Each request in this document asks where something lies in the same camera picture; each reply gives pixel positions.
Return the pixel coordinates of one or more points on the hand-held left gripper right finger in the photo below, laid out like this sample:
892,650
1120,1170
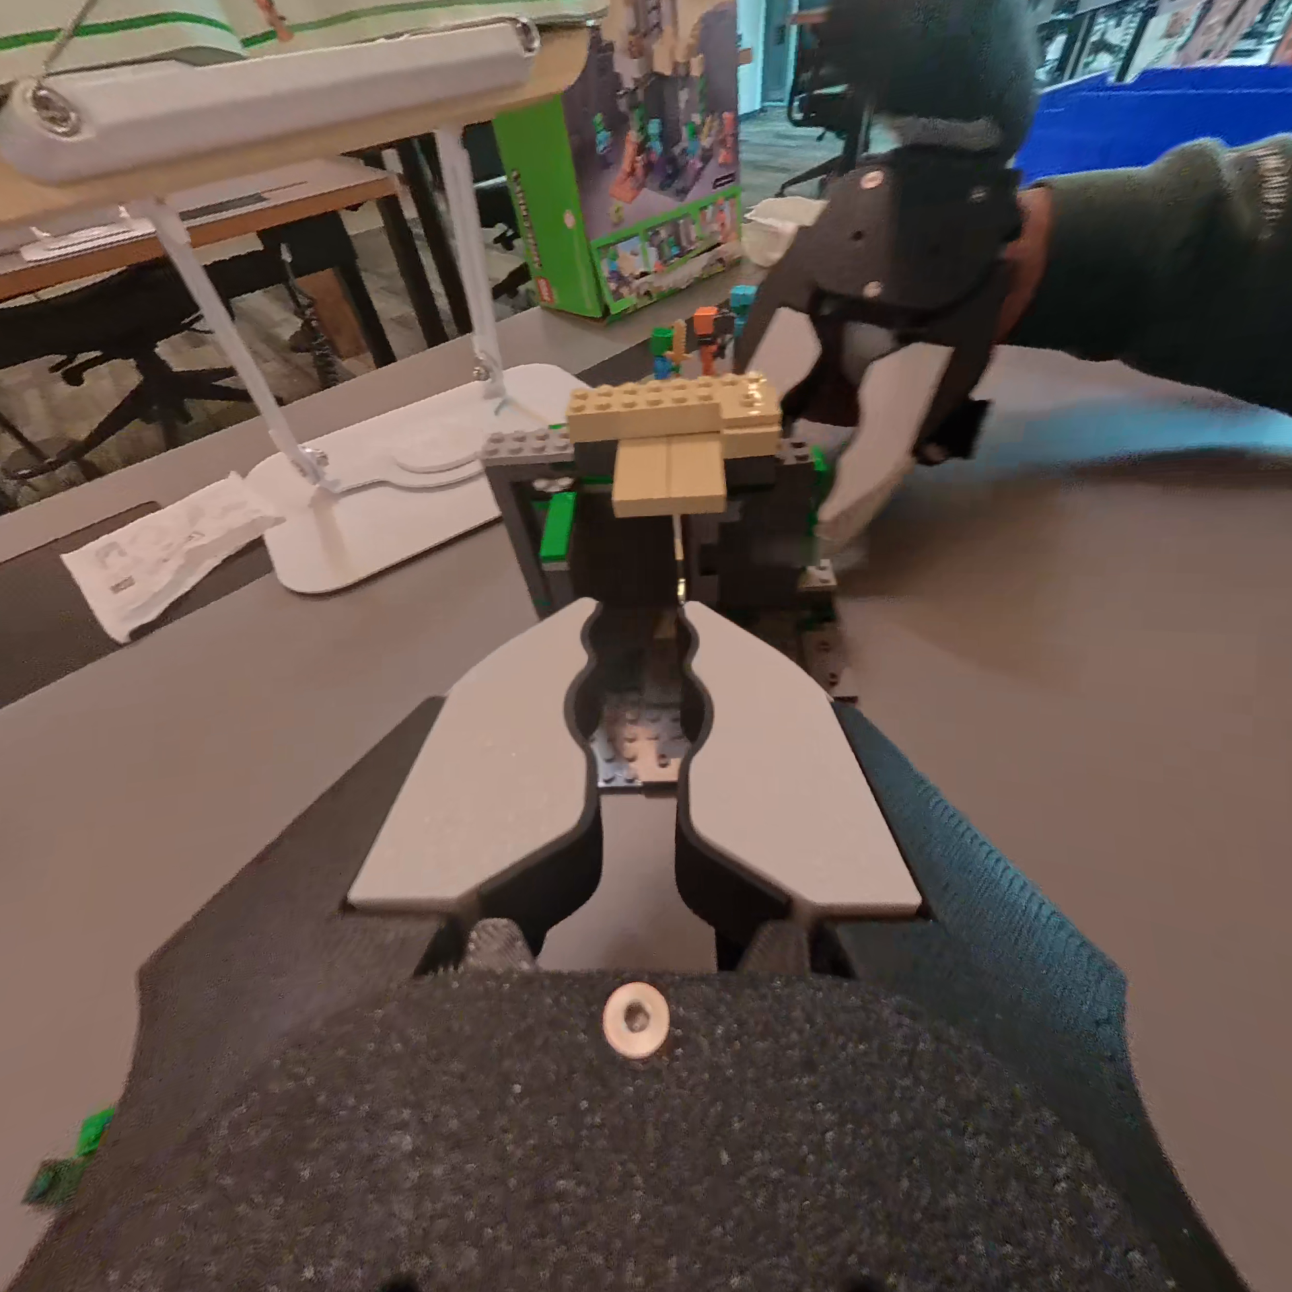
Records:
797,797

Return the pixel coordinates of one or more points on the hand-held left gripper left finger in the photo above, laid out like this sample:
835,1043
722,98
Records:
485,788

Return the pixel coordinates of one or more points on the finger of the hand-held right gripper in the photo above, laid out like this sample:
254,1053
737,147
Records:
894,424
783,349

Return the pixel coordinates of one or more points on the toy brick building model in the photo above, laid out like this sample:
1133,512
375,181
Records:
667,413

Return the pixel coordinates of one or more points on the person's right forearm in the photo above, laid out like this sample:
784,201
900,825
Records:
1161,272

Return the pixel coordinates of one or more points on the grey desk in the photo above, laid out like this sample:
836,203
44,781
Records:
1010,707

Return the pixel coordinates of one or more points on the person's right hand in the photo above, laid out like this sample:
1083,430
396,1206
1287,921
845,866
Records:
1032,252

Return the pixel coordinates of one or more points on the teal toy minifigure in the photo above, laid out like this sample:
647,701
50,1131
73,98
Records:
745,303

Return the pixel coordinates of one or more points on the orange toy minifigure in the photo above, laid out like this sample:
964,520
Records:
713,343

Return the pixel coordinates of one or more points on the green toy minifigure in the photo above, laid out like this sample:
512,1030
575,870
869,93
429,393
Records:
667,353

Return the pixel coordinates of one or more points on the black office chair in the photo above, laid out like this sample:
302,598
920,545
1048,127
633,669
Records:
814,90
102,323

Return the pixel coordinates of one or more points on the blue plastic bin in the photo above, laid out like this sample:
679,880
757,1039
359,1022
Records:
1131,121

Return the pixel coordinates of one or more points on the green toy set box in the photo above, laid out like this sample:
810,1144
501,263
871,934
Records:
551,202

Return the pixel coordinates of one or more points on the white paper leaflet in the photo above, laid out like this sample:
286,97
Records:
162,555

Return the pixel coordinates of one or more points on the wooden table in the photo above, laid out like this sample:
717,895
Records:
333,142

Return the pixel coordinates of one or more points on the green plastic leaf piece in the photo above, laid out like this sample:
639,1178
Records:
96,1125

